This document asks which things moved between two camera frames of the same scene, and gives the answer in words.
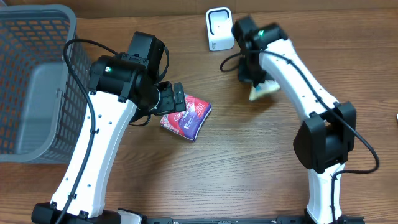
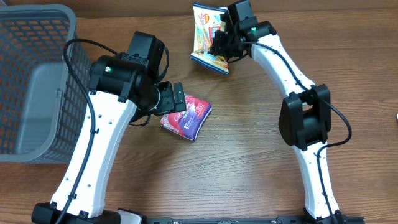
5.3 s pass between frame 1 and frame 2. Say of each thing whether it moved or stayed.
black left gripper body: stayed
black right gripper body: moved
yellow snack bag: moved
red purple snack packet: stayed
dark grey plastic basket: stayed
